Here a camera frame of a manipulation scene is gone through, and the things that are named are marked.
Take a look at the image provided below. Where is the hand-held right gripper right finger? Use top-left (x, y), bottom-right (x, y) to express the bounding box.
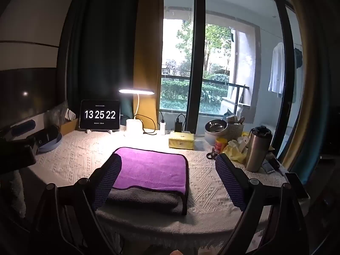
top-left (215, 153), bottom-right (310, 255)

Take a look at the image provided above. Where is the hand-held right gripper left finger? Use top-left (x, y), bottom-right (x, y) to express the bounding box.
top-left (32, 153), bottom-right (123, 255)

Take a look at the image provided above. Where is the grey towel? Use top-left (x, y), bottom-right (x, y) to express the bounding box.
top-left (101, 187), bottom-right (186, 215)

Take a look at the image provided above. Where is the purple towel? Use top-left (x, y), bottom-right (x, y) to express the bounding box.
top-left (110, 147), bottom-right (190, 215)

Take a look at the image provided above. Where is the white knitted tablecloth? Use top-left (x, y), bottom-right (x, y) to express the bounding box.
top-left (27, 129), bottom-right (293, 255)

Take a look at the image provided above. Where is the blue and white box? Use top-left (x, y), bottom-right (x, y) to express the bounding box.
top-left (11, 113), bottom-right (44, 136)

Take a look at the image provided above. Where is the yellow plastic bag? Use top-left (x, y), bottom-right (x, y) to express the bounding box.
top-left (222, 131), bottom-right (251, 164)

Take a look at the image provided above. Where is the blue bowl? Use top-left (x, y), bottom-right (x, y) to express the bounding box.
top-left (35, 125), bottom-right (64, 153)

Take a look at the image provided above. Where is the yellow and red can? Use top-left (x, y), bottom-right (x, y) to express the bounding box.
top-left (215, 138), bottom-right (228, 154)

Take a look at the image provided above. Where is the stainless steel tumbler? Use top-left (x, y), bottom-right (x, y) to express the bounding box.
top-left (246, 126), bottom-right (273, 173)

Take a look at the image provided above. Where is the white pot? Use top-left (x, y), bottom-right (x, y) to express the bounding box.
top-left (204, 129), bottom-right (226, 146)

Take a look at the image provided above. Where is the white plastic basket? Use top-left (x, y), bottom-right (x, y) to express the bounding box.
top-left (224, 122), bottom-right (245, 140)

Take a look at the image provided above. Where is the clear plastic bag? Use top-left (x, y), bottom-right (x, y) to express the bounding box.
top-left (45, 101), bottom-right (70, 128)

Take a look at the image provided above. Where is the dark monitor screen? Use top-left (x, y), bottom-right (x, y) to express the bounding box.
top-left (0, 68), bottom-right (67, 134)

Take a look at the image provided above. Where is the cardboard box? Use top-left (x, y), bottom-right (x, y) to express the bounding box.
top-left (59, 118), bottom-right (80, 136)

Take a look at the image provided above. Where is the metal bowl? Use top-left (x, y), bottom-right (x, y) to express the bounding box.
top-left (204, 119), bottom-right (227, 134)

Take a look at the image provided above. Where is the white desk lamp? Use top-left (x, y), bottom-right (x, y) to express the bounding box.
top-left (118, 88), bottom-right (155, 137)

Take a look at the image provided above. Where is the black smartphone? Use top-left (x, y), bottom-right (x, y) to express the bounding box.
top-left (285, 172), bottom-right (310, 199)

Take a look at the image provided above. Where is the yellow tissue pack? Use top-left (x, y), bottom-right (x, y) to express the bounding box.
top-left (169, 131), bottom-right (195, 150)

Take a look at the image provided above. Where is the tablet clock display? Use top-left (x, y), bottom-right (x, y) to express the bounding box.
top-left (79, 100), bottom-right (121, 133)

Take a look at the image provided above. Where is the black power adapter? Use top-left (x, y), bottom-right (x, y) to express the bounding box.
top-left (174, 114), bottom-right (186, 133)

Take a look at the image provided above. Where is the balcony railing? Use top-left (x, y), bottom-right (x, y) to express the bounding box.
top-left (161, 74), bottom-right (250, 92)

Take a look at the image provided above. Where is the white hanging shirt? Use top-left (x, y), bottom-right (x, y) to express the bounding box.
top-left (268, 42), bottom-right (285, 98)

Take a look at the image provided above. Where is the yellow curtain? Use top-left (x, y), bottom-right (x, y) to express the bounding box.
top-left (132, 0), bottom-right (164, 128)

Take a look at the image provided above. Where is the dark green curtain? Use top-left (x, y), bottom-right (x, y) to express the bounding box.
top-left (64, 0), bottom-right (144, 127)

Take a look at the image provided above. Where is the brown and teal curtain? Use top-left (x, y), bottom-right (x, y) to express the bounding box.
top-left (279, 0), bottom-right (334, 171)

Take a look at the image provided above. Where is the teal hanging garment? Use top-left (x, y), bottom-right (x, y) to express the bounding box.
top-left (293, 46), bottom-right (303, 68)

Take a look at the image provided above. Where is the black cable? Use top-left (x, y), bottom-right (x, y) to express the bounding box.
top-left (133, 111), bottom-right (164, 136)

